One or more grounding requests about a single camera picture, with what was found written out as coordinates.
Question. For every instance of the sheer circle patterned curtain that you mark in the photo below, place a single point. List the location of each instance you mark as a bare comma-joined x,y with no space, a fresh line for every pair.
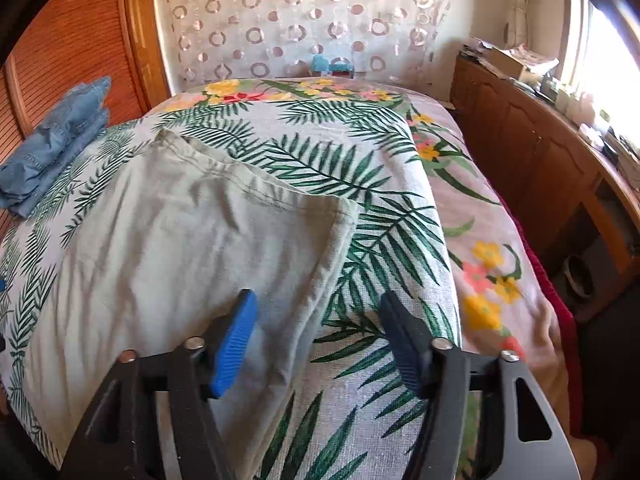
300,20

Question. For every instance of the window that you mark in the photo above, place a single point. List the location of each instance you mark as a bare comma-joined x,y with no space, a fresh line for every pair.
600,55

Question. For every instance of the wooden cabinet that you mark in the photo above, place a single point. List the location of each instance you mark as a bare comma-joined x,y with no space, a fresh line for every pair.
525,135

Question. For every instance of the open cardboard box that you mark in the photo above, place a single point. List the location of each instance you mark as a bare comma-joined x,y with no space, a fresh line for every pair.
507,62

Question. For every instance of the tied window curtain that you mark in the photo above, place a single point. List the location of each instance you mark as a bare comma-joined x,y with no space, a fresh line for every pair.
517,0

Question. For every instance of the floral printed blanket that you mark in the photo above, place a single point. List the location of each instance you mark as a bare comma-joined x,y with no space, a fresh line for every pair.
480,220

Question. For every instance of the pile of newspapers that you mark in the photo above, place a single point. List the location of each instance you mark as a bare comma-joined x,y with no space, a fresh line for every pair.
537,55

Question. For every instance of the palm leaf printed blanket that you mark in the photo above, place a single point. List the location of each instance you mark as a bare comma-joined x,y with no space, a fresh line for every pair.
350,170

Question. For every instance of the wooden slatted wardrobe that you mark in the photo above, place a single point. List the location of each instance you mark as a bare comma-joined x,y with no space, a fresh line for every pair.
65,35

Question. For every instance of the blue denim jeans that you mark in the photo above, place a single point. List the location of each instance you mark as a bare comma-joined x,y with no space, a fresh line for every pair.
55,145

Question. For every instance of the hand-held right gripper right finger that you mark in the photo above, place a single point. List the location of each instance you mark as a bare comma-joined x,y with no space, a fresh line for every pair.
404,347

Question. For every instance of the khaki pants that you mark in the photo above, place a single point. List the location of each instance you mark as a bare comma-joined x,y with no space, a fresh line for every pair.
175,250

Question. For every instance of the dark bowl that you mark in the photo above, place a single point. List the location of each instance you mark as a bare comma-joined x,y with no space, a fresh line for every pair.
579,277

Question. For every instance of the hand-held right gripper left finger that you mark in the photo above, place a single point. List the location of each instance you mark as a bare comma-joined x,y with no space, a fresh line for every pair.
234,347

